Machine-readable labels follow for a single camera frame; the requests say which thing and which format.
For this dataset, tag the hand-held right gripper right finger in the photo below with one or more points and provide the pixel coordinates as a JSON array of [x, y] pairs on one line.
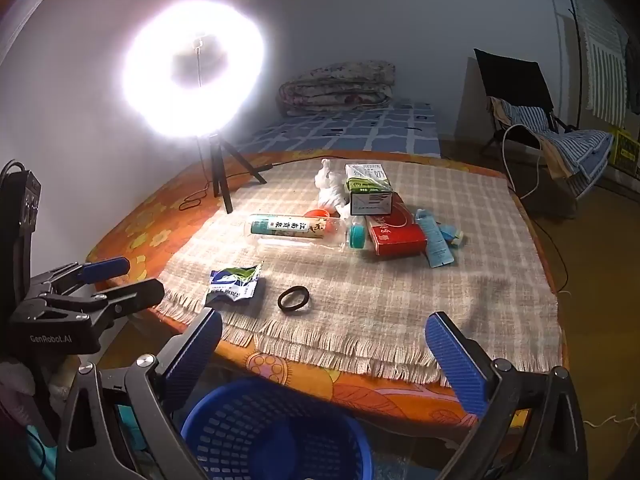
[[452, 357]]

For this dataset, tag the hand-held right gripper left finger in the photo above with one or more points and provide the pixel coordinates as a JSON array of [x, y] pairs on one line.
[[196, 352]]

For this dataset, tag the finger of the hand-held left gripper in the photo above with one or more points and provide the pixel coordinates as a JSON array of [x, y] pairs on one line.
[[107, 267], [140, 297]]

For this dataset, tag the blue plastic basket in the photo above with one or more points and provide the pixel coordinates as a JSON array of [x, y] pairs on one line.
[[225, 410]]

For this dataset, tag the blue green snack packet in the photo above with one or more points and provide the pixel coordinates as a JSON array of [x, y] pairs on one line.
[[232, 285]]

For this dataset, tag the blue white packet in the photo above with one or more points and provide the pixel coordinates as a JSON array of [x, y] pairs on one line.
[[437, 249]]

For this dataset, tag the red cardboard box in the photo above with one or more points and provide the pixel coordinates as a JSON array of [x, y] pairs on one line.
[[395, 240]]

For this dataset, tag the clear plastic bottle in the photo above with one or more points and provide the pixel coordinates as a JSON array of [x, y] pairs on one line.
[[285, 226]]

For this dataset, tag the teal round lid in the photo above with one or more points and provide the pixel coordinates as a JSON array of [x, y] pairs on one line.
[[356, 236]]

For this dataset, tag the small white box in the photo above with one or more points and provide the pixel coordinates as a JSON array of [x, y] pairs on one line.
[[372, 202]]

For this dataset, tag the orange cap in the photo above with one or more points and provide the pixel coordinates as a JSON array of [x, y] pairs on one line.
[[316, 214]]

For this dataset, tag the green white milk carton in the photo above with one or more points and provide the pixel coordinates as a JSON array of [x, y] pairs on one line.
[[365, 175]]

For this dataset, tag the white plastic bag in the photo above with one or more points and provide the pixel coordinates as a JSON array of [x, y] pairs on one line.
[[327, 185]]

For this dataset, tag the plaid fringed cloth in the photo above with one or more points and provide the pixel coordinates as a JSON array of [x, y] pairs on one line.
[[375, 300]]

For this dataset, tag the teal cloth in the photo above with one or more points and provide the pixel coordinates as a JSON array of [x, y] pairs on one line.
[[42, 447]]

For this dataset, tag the black tripod stand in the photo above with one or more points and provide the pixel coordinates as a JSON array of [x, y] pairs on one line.
[[220, 180]]

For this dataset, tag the tan cloth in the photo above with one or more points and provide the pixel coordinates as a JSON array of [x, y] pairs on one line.
[[552, 155]]

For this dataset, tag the blue checkered bed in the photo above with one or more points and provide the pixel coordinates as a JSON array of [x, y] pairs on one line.
[[360, 130]]

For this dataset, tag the blue striped cushion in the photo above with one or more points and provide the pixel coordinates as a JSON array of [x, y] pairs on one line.
[[585, 145]]

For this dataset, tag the yellow crate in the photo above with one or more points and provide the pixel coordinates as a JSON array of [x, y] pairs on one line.
[[627, 152]]

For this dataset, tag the folded floral quilt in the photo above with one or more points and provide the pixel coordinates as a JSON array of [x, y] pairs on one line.
[[335, 87]]

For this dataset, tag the black folding chair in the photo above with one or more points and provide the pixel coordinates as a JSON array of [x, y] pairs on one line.
[[515, 77]]

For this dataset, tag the white woven wall hanging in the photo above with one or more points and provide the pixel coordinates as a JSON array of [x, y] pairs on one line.
[[602, 60]]

